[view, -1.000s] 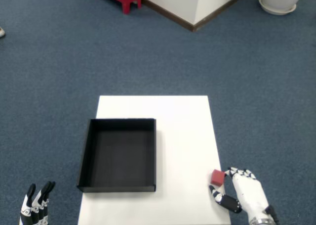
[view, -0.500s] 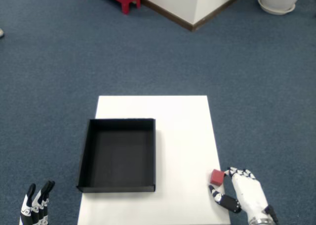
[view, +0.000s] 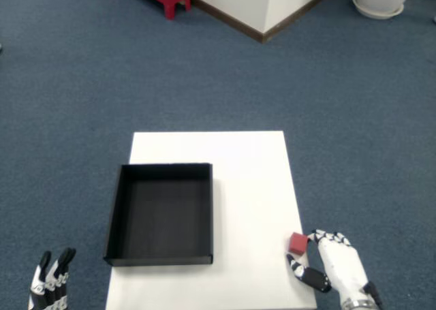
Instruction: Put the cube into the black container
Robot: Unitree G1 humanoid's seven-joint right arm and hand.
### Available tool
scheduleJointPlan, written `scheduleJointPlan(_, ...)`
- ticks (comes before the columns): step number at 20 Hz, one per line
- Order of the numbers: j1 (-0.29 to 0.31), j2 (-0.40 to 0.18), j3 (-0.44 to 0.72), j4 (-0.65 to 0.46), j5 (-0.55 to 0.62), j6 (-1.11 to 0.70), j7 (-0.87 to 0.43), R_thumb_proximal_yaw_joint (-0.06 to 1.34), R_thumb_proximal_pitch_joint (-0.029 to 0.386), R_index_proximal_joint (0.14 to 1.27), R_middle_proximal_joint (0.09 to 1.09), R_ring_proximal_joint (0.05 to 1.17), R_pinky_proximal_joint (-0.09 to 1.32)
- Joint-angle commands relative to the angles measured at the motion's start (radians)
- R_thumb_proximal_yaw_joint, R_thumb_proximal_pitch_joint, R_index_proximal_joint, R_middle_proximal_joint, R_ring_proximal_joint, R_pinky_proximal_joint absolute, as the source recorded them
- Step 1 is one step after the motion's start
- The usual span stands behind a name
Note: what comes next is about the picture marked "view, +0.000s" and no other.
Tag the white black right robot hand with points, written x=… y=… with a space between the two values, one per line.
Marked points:
x=344 y=269

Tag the red cube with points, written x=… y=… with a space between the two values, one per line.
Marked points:
x=298 y=244

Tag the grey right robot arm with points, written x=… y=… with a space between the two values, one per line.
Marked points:
x=357 y=305

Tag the black open box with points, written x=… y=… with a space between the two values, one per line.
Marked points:
x=163 y=218

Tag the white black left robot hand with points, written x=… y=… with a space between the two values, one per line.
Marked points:
x=46 y=286

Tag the white column with brown skirting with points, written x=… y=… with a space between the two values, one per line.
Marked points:
x=255 y=7

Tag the white square table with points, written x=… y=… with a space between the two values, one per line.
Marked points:
x=245 y=153

